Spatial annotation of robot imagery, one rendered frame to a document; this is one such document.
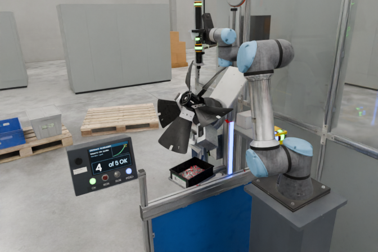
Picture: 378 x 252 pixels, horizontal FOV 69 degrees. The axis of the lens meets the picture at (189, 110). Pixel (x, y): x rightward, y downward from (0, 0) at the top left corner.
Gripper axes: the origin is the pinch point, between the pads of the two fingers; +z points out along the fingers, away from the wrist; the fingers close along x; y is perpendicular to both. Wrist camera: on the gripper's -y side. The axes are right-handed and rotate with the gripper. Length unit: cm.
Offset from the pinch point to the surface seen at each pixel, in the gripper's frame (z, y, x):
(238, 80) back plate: 4, 37, 38
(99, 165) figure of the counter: -45, 49, -72
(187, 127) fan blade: -2, 62, -8
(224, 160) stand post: 11, 103, 31
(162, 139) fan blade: 6, 70, -24
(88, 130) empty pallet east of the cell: 268, 155, -40
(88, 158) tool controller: -43, 45, -76
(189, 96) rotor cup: 3.9, 42.3, -3.6
